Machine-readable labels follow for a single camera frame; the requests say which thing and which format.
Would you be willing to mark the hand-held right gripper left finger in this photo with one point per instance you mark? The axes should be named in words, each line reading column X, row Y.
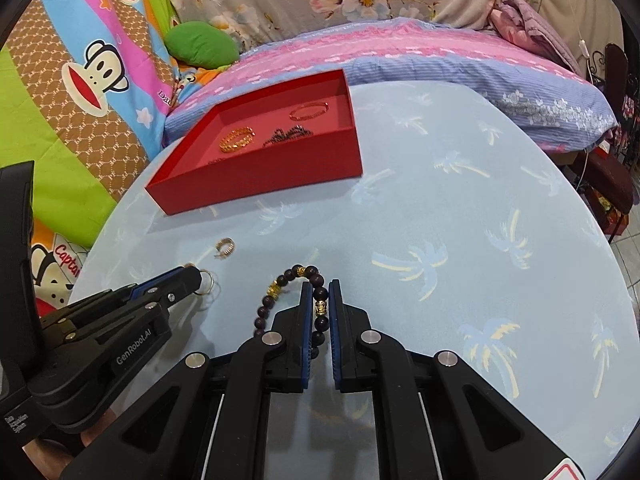
column 305, row 330

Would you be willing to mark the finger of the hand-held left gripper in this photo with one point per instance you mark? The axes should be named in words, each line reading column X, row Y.
column 175, row 290
column 155, row 280

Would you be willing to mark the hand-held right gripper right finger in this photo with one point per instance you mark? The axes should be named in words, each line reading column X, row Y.
column 334, row 330

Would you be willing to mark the red cardboard box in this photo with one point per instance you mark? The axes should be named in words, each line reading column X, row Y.
column 260, row 185

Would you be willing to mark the garnet bead strand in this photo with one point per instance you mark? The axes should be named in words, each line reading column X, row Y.
column 287, row 136

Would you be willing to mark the gold bangle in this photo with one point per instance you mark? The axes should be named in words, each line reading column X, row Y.
column 310, row 111

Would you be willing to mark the person's left hand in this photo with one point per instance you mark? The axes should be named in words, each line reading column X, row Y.
column 92, row 432

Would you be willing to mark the cartoon monkey printed blanket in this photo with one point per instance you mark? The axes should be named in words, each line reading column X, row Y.
column 75, row 110

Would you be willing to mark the green pillow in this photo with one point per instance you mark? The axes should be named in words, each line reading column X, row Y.
column 200, row 45

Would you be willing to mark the pink purple striped quilt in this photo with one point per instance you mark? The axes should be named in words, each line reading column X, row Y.
column 425, row 60

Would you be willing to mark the dark wooden chair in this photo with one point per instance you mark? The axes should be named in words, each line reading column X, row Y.
column 607, row 180

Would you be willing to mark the mauve quilted cloth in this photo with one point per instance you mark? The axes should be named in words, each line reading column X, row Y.
column 530, row 25

